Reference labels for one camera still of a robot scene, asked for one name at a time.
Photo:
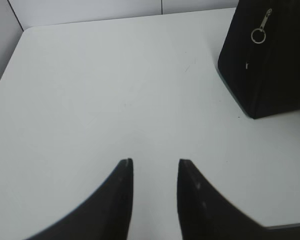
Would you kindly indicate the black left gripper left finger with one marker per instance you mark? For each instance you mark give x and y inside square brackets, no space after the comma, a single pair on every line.
[104,215]

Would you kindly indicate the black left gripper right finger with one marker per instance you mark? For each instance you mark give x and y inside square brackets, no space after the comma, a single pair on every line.
[205,214]

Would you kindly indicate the black tote bag tan handles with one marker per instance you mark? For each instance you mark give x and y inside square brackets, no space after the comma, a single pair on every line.
[260,57]

